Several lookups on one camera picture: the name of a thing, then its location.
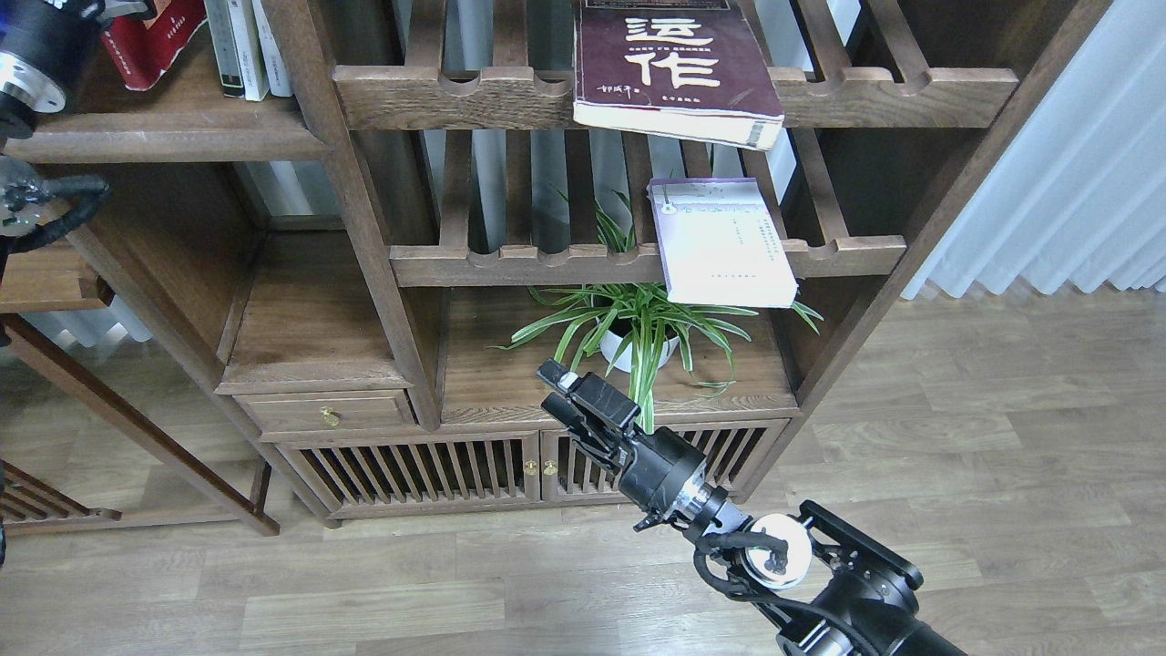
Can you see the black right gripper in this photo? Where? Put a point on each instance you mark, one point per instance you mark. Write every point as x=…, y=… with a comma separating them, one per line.
x=659, y=471

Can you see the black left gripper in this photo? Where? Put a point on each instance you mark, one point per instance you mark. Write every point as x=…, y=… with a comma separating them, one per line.
x=46, y=45

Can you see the red paperback book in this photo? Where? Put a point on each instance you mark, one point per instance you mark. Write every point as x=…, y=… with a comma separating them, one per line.
x=143, y=49

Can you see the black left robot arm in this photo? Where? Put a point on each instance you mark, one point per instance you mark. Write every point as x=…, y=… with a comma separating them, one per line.
x=39, y=211

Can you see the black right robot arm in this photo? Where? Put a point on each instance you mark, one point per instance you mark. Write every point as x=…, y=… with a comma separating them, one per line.
x=828, y=588

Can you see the white plant pot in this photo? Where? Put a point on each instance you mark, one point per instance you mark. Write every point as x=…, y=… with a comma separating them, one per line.
x=611, y=340

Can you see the green spider plant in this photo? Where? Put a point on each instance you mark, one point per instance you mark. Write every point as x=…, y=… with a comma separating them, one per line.
x=583, y=314

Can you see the grey upright book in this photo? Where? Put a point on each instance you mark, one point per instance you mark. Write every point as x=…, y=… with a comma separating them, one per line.
x=226, y=52

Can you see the right slatted cabinet door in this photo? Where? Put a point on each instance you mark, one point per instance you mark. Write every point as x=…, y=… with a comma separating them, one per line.
x=733, y=453

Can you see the slatted cabinet door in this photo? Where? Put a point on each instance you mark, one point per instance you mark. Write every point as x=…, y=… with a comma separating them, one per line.
x=417, y=475
x=733, y=453

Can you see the white upright book middle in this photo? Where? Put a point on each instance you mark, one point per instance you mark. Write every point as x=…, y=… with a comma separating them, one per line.
x=245, y=33

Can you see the white upright book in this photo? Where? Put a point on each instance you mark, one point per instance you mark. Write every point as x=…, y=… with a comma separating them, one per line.
x=276, y=70
x=245, y=33

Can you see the white lavender paperback book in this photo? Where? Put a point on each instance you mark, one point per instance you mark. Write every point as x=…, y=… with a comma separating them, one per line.
x=718, y=243

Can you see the left slatted cabinet door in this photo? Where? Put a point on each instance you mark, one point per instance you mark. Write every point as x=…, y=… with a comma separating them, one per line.
x=417, y=475

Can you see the white upright book right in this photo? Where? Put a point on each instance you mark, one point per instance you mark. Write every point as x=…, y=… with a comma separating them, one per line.
x=276, y=70

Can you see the dark wooden bookshelf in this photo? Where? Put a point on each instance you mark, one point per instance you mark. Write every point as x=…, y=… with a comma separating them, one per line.
x=378, y=230

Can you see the small wooden drawer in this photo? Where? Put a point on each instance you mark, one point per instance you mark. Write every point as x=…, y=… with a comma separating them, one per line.
x=325, y=411

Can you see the maroon book with white characters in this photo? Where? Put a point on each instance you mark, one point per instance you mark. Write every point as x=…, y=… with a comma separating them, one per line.
x=678, y=69

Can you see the white window curtain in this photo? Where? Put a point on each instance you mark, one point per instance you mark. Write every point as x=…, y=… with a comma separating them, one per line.
x=1078, y=199

